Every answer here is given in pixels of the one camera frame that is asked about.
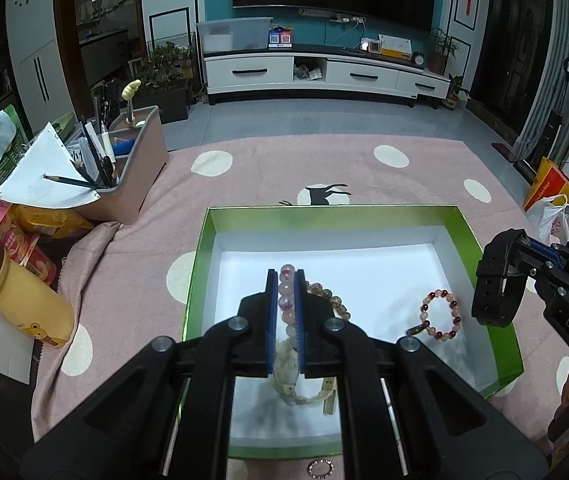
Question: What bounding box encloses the yellow banana pen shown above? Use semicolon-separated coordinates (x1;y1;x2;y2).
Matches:
121;79;142;126

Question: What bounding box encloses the white notebook paper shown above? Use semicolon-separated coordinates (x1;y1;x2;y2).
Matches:
0;120;100;208

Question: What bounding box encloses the beige pen organizer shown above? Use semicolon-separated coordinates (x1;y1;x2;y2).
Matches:
72;105;170;223

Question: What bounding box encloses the yellow bear bottle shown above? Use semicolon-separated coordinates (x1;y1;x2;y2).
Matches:
0;235;75;350

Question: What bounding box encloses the pink bead bracelet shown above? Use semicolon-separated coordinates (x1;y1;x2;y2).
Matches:
275;262;310;356

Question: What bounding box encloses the red bead bracelet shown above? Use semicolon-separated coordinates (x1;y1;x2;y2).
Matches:
418;287;463;341

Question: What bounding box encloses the yellow flat box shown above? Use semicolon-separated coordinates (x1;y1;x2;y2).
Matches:
361;34;412;61

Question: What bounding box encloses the yellow snack packet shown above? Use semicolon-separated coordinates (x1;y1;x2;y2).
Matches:
12;202;95;238

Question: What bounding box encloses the blue code stand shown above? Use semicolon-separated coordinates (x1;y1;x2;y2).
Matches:
268;26;294;50

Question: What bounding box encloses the green cardboard box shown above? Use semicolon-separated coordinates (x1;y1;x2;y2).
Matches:
180;203;524;461

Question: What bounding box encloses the dark wrist watch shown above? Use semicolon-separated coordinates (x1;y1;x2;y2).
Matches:
471;228;530;328

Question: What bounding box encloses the white plastic bag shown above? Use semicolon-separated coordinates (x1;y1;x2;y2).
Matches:
527;194;569;246

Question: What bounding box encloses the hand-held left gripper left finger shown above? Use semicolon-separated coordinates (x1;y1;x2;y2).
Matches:
19;268;280;480

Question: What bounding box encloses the tall potted plant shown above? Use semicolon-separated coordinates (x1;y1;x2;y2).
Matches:
427;27;460;76

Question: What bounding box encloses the pink polka dot blanket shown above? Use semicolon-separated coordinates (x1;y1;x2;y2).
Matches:
31;135;569;480

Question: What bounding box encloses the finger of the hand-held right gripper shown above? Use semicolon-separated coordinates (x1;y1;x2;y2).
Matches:
509;261;555;292
511;231;567;265

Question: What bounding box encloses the crystal studded ring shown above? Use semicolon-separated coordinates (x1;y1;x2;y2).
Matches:
307;458;335;479

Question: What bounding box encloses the black planter with plants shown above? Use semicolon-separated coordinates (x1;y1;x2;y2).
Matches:
137;42;200;123

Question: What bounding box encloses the dark pencil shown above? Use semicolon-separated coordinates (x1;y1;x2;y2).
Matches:
43;174;100;191

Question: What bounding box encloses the small potted plant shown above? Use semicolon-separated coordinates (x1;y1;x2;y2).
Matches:
444;74;470;108

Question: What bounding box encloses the white tv cabinet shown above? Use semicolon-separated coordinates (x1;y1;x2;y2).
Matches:
202;42;452;108

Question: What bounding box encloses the yellow paper bag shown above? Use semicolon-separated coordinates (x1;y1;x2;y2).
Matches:
523;156;569;211

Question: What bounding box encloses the clear storage box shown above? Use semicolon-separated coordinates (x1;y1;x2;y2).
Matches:
198;16;272;53

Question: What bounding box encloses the white tall cupboard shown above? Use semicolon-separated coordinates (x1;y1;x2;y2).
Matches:
4;0;78;126

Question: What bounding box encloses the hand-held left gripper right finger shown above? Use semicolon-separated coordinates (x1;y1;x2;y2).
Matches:
294;268;550;480

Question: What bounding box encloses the white sports watch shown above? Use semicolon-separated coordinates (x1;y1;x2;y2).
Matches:
272;337;337;416

